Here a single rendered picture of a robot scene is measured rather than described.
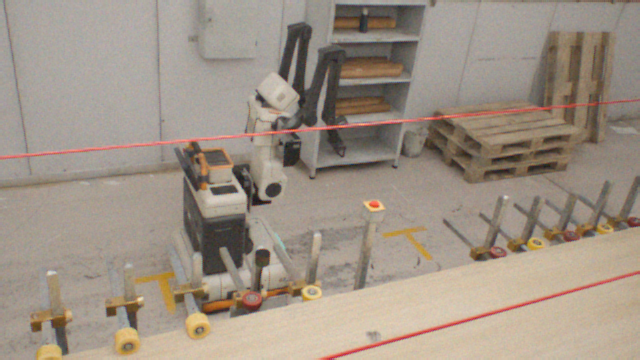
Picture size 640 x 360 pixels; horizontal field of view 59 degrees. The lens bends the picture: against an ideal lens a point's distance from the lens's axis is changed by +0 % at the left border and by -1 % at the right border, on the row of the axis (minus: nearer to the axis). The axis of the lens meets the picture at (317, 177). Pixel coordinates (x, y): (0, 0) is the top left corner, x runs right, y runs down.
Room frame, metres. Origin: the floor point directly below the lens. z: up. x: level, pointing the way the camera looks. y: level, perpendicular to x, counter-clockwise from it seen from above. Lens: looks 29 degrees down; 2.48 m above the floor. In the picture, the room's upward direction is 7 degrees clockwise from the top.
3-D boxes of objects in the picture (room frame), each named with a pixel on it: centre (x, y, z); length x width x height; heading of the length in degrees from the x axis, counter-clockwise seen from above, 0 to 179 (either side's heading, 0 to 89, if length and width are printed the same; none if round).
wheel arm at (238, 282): (1.93, 0.29, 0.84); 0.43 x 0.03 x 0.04; 28
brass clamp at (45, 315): (1.48, 0.88, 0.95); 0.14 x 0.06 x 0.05; 118
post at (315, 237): (1.95, -0.02, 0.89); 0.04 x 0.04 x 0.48; 28
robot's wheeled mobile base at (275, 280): (2.92, 0.49, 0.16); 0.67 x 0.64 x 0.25; 117
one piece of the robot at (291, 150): (3.05, 0.23, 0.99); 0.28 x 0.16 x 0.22; 27
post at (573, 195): (2.65, -1.35, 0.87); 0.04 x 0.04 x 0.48; 28
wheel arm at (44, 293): (1.52, 0.92, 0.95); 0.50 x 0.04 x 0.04; 28
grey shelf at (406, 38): (4.78, -0.24, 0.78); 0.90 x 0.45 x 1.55; 118
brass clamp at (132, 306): (1.59, 0.66, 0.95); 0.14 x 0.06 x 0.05; 118
